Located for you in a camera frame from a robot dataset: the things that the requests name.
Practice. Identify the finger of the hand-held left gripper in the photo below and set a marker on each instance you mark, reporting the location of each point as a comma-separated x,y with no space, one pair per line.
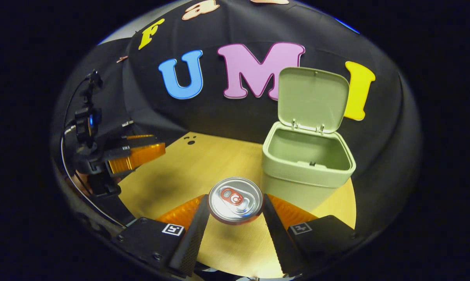
141,158
137,141

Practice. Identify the pale green garbage bin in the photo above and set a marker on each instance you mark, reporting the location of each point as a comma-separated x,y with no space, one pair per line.
309,156

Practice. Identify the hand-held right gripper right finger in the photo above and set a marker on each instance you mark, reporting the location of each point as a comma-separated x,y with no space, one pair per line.
277,238

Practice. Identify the red pop can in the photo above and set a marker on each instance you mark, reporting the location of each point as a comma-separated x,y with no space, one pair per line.
235,201

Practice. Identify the copper cloth clip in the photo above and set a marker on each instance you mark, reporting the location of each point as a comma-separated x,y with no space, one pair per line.
122,59

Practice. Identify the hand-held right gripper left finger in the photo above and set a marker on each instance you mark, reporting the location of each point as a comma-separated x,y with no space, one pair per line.
194,238

